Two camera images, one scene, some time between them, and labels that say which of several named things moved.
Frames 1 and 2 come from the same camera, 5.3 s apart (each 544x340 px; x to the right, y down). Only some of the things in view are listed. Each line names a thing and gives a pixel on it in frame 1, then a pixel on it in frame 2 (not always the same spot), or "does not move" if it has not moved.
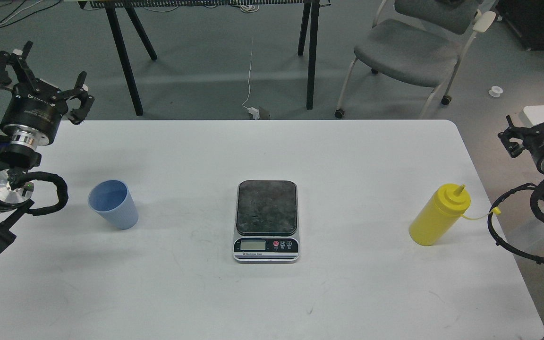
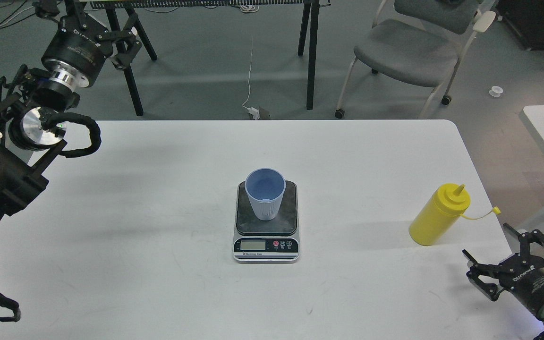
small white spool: [496, 91] does not move
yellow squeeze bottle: [439, 214] does not move
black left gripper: [34, 109] to [79, 43]
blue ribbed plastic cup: [111, 199] to [265, 186]
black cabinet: [541, 25] does not move
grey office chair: [422, 41] does not move
